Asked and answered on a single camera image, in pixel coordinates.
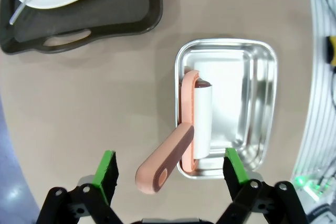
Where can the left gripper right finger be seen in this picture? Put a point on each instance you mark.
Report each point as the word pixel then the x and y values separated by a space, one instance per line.
pixel 236 171

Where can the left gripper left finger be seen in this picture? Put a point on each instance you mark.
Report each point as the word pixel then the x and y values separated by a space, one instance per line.
pixel 105 176

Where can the pink lint roller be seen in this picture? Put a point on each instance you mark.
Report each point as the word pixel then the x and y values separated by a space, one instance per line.
pixel 162 161

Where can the dark grey serving tray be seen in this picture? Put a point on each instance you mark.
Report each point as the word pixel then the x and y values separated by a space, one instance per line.
pixel 105 16

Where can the stainless steel rectangular container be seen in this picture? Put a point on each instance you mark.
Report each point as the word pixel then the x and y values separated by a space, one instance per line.
pixel 249 103

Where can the yellow and black device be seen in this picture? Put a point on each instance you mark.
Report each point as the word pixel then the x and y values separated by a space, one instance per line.
pixel 331 51

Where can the aluminium frame structure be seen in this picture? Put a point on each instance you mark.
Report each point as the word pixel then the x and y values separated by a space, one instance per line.
pixel 320 103

